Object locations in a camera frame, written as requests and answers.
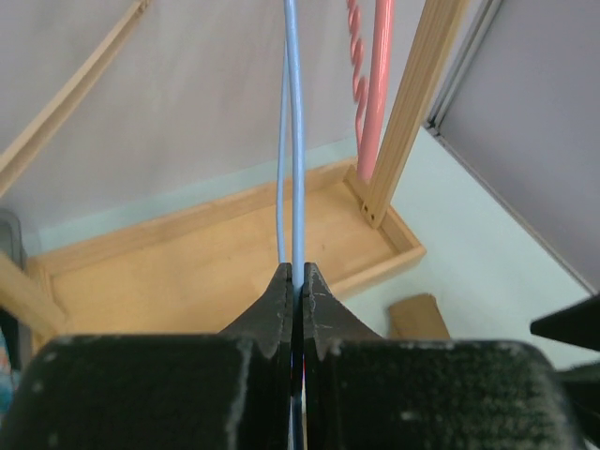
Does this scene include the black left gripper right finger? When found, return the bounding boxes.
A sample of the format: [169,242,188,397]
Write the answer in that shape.
[303,263,585,449]

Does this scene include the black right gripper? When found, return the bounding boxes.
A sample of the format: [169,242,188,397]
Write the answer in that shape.
[530,293,599,398]

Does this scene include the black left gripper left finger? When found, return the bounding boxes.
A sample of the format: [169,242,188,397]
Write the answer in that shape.
[1,263,293,449]

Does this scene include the tan brown skirt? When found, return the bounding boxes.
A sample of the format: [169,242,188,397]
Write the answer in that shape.
[388,293,450,340]

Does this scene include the light blue wire hanger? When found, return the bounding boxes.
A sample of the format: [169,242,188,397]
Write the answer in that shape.
[275,0,308,450]

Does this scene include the pink plastic hanger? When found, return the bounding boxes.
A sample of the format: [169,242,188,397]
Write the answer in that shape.
[346,0,395,181]

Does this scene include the wooden clothes rack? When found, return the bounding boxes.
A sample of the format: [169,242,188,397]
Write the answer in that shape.
[1,1,468,347]

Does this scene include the blue floral garment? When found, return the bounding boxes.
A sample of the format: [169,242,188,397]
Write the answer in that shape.
[0,333,15,417]

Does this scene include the grey plastic bin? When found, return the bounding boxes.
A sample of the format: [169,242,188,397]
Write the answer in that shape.
[0,208,26,269]

